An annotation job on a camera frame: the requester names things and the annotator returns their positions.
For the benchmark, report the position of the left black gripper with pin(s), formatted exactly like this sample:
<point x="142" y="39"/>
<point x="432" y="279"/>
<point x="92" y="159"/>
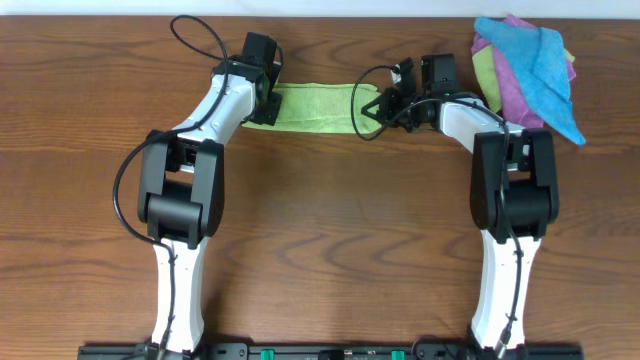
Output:
<point x="272" y="107"/>

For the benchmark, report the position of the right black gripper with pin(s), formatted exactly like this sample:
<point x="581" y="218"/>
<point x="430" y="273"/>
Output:
<point x="387" y="113"/>

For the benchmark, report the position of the green microfiber cloth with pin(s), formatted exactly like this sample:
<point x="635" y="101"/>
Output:
<point x="312" y="108"/>

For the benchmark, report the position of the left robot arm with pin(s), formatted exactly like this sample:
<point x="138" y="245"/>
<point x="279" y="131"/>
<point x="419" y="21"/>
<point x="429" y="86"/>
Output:
<point x="181" y="195"/>

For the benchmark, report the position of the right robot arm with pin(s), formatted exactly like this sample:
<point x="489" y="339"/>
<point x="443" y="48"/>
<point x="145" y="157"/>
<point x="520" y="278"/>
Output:
<point x="514" y="192"/>

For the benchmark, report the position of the purple microfiber cloth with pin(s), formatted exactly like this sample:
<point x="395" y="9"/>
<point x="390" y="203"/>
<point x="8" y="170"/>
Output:
<point x="515" y="100"/>

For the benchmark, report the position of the blue microfiber cloth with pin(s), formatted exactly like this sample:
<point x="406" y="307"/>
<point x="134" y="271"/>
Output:
<point x="540" y="70"/>

